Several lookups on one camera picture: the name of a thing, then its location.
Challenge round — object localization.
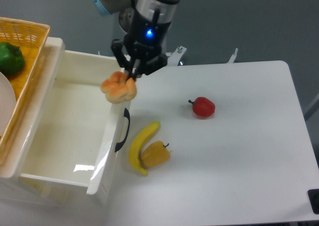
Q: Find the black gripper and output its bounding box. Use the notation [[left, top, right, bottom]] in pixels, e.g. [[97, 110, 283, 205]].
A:
[[111, 8, 170, 81]]

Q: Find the round golden bread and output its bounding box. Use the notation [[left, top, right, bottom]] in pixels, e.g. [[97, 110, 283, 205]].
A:
[[100, 71, 137, 104]]

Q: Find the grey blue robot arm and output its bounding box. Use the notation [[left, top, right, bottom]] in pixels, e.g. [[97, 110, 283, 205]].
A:
[[97, 0, 180, 80]]

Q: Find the open upper white drawer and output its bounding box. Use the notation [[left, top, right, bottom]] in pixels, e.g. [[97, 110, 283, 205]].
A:
[[21, 51, 129, 196]]

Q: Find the yellow banana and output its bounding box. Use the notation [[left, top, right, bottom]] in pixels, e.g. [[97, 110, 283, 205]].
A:
[[129, 121, 160, 176]]

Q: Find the red bell pepper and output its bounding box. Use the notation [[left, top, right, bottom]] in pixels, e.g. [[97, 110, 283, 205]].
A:
[[188, 97, 216, 118]]

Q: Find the yellow bell pepper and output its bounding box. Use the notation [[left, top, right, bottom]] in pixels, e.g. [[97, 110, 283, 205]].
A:
[[141, 141, 170, 168]]

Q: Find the yellow woven basket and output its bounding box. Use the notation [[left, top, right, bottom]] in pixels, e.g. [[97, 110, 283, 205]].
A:
[[0, 17, 50, 165]]

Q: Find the green bell pepper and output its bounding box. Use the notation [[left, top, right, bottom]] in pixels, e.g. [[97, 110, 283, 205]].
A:
[[0, 42, 25, 77]]

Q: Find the white plate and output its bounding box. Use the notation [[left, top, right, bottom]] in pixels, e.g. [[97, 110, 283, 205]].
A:
[[0, 73, 16, 135]]

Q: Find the black corner device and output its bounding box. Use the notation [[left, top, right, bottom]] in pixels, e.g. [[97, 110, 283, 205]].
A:
[[308, 189, 319, 215]]

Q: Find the white table mounting bracket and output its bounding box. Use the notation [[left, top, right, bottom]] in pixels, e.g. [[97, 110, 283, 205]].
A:
[[166, 46, 187, 66]]

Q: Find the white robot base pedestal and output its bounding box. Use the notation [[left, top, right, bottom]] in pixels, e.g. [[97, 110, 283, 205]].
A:
[[118, 7, 140, 41]]

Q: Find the black drawer handle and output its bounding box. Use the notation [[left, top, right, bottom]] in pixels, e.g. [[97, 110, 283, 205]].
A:
[[115, 108, 131, 152]]

